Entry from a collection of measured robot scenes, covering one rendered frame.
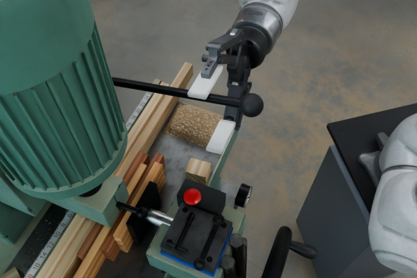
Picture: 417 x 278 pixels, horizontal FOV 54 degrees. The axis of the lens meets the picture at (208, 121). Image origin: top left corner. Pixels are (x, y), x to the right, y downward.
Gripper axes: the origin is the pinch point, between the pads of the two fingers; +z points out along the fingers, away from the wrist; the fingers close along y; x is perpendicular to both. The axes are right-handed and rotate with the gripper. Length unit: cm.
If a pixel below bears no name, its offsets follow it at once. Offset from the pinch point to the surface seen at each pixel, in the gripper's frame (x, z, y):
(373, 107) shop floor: 18, -116, -118
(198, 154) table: -9.8, -6.3, -21.2
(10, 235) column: -40, 23, -21
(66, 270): -19.4, 26.1, -15.4
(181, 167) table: -11.7, -2.0, -20.9
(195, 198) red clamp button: -1.0, 8.7, -10.5
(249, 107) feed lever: 8.4, 1.4, 7.1
